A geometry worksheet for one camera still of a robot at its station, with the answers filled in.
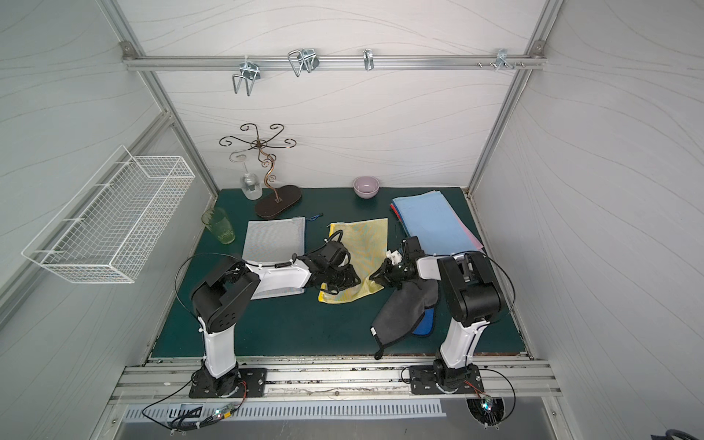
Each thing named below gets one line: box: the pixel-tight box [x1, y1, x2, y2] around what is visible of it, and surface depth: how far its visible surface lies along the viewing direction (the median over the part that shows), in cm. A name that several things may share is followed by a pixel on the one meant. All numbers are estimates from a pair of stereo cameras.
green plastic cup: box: [200, 207, 236, 245], surface depth 100 cm
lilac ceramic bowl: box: [352, 176, 381, 199], surface depth 121 cm
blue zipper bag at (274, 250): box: [242, 216, 312, 301], surface depth 102 cm
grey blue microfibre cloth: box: [370, 279, 440, 361], surface depth 86 cm
